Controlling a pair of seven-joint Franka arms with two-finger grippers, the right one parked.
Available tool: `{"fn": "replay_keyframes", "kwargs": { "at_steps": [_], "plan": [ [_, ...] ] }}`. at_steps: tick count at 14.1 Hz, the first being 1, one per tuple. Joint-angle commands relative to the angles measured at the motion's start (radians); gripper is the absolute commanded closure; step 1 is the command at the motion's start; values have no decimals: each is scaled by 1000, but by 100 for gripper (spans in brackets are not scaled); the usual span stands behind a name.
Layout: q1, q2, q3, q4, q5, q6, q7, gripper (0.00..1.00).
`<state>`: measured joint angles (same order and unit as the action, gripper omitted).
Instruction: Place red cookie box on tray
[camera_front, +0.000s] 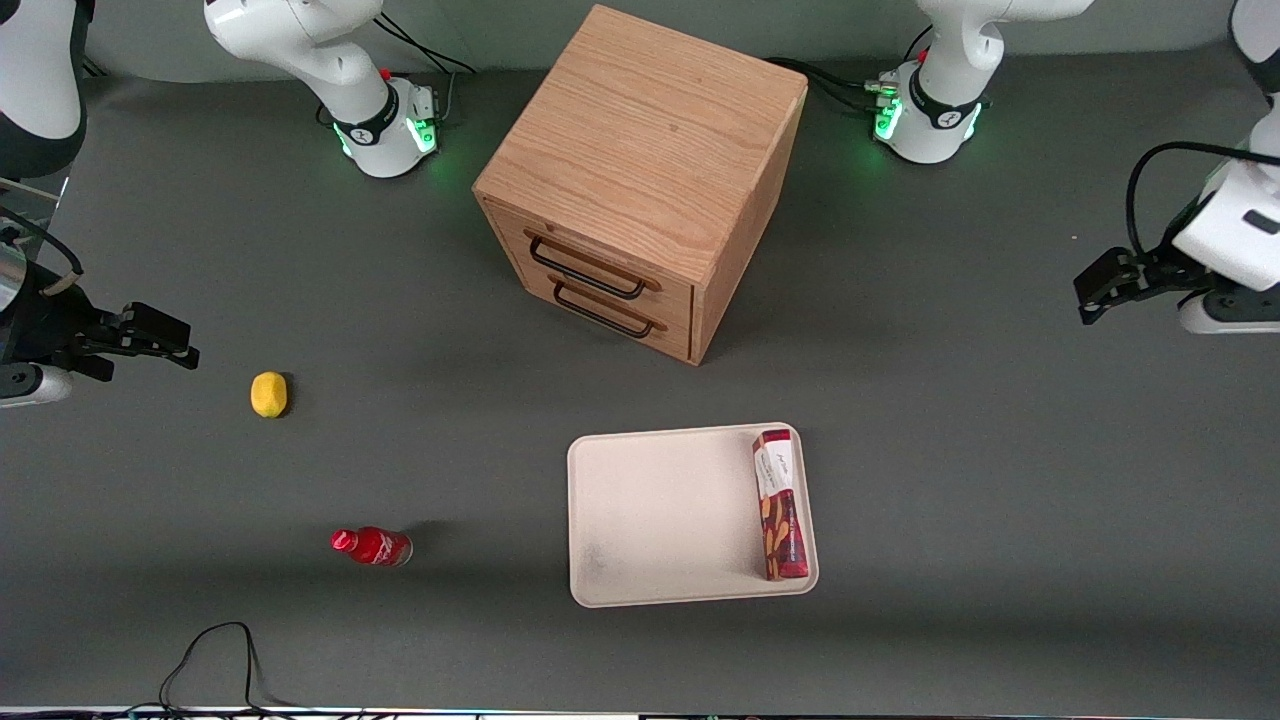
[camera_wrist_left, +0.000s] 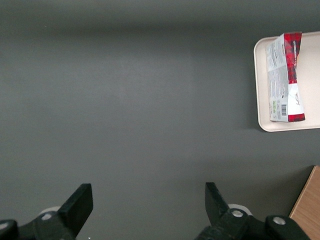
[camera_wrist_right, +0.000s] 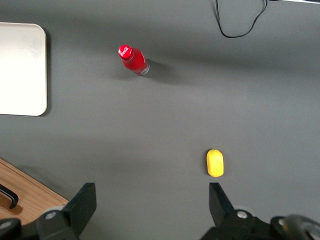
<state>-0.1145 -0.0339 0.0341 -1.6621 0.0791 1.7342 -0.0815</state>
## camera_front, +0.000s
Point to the white plastic tray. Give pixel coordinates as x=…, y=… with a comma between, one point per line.
x=660, y=515

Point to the right wrist camera housing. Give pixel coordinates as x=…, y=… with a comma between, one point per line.
x=35, y=386

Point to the red cookie box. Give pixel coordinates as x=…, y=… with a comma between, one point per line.
x=780, y=505

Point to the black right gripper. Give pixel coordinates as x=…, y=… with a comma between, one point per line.
x=45, y=318

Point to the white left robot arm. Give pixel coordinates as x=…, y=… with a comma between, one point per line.
x=945, y=60

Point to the wooden drawer front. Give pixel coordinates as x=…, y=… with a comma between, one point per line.
x=600, y=255
x=640, y=335

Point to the wooden drawer cabinet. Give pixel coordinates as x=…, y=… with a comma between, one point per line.
x=640, y=130

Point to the left wrist camera housing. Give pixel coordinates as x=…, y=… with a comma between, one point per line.
x=1235, y=315

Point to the red soda bottle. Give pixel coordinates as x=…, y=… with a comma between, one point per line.
x=375, y=546

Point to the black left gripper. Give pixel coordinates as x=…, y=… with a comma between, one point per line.
x=1157, y=267

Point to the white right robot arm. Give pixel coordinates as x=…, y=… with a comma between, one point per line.
x=300, y=40

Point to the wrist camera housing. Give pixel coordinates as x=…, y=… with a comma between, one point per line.
x=1235, y=315
x=35, y=386

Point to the yellow lemon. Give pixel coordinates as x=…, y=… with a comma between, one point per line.
x=268, y=394

